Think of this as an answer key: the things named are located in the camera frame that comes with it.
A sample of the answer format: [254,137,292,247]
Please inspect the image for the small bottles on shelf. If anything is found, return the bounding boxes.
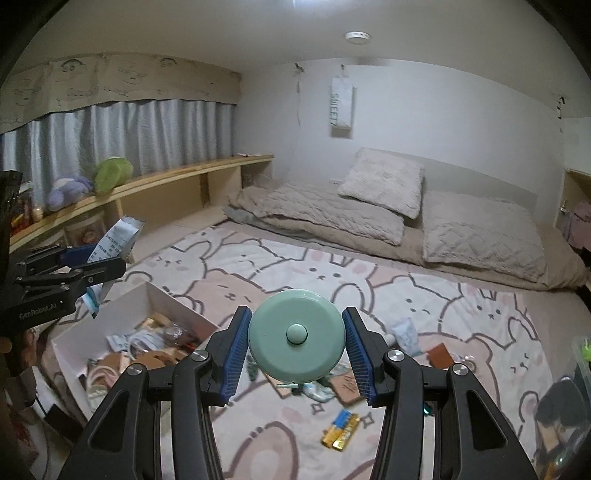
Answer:
[9,185,44,232]

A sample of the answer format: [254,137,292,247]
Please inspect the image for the left beige pillow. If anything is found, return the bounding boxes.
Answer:
[226,182,406,246]

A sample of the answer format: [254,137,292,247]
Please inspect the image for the white squeeze tube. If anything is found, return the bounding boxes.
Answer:
[385,320,423,357]

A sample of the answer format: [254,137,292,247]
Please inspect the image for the large beige pillow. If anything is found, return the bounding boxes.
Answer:
[422,190,548,283]

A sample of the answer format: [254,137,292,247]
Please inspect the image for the beige printed valance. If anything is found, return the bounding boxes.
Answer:
[0,52,242,134]

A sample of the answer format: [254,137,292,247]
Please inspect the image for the grey curtain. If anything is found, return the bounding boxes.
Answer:
[0,98,237,213]

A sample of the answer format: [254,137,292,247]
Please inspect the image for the beige mattress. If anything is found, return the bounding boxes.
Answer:
[224,185,588,291]

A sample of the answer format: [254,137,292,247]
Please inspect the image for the brown leather wallet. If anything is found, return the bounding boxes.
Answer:
[427,344,455,370]

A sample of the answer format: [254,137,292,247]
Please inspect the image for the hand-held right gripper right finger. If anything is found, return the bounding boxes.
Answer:
[342,307,541,480]

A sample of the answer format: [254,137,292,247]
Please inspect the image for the dark cloth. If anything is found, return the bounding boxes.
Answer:
[536,376,588,444]

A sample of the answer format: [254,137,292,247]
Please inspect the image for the brown square coaster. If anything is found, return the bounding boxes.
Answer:
[330,371,365,407]

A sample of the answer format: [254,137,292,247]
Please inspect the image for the green plush toy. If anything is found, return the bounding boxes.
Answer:
[93,158,134,193]

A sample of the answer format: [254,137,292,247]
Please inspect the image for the clear jar with red doll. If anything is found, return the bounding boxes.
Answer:
[79,222,106,246]

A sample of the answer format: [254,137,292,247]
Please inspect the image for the long wooden shelf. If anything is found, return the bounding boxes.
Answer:
[9,154,274,264]

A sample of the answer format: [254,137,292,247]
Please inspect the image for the green round tape measure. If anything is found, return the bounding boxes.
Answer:
[247,289,348,376]

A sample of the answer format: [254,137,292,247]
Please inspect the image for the bunny printed blanket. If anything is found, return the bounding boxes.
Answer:
[46,222,555,480]

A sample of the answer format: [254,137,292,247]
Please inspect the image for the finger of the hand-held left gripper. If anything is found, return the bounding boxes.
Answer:
[15,257,127,302]
[18,244,96,275]

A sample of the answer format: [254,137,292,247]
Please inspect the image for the purple plush toy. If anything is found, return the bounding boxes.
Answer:
[47,175,95,212]

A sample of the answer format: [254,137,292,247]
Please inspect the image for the pink clothes pile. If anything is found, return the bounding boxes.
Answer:
[561,200,591,250]

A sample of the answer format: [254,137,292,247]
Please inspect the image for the round cork coaster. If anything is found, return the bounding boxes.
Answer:
[134,351,178,370]

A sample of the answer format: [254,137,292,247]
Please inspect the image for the small beige pillow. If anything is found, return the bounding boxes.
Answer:
[337,148,426,219]

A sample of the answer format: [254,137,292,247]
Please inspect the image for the blue face mask packet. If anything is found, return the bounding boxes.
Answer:
[84,218,147,320]

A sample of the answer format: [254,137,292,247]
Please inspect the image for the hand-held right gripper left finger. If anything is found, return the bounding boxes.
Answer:
[65,305,254,480]

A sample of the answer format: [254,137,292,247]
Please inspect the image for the white storage box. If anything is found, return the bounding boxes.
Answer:
[50,281,222,425]

